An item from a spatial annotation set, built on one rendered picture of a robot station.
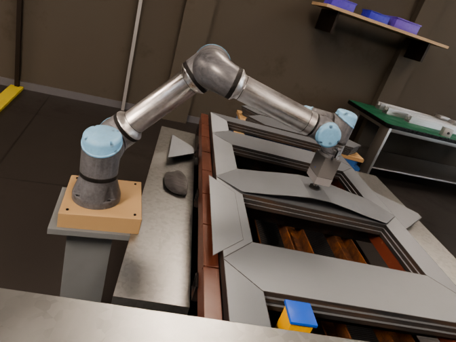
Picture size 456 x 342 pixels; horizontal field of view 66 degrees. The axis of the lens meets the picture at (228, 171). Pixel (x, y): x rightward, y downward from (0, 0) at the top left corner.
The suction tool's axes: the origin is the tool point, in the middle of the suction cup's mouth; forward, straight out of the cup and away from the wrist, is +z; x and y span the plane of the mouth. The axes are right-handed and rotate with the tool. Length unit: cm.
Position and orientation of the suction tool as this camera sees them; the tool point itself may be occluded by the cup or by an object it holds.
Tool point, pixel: (312, 190)
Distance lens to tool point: 137.2
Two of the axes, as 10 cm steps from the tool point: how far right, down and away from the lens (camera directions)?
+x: -9.5, -2.0, -2.4
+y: -1.2, -4.6, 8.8
